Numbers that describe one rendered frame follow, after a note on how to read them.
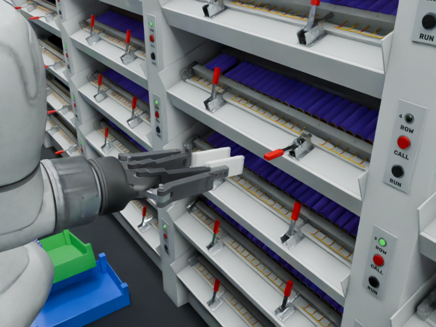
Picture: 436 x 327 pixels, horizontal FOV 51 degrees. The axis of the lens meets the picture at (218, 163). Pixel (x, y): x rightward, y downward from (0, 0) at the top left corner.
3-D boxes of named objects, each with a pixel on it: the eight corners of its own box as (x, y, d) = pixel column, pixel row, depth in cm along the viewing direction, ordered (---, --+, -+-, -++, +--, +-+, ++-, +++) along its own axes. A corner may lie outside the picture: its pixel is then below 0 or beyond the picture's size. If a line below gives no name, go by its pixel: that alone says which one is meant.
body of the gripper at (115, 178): (78, 198, 64) (139, 186, 69) (102, 229, 58) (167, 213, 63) (78, 149, 61) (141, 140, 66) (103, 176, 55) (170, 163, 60)
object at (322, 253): (348, 311, 81) (337, 267, 73) (175, 172, 125) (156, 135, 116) (421, 239, 87) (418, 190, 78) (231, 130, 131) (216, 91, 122)
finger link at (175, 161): (130, 191, 64) (124, 187, 65) (191, 172, 71) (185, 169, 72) (132, 166, 62) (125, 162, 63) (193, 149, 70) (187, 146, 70)
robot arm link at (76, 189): (58, 247, 55) (106, 235, 58) (56, 179, 51) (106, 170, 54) (36, 211, 61) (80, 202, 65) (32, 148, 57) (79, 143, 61)
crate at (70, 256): (17, 263, 166) (10, 242, 164) (71, 243, 176) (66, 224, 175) (34, 291, 141) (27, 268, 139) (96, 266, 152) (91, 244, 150)
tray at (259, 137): (366, 220, 72) (359, 178, 66) (172, 104, 116) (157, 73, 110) (445, 146, 78) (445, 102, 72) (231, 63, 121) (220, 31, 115)
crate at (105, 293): (36, 348, 134) (31, 329, 130) (18, 305, 148) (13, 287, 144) (130, 304, 149) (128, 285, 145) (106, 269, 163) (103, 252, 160)
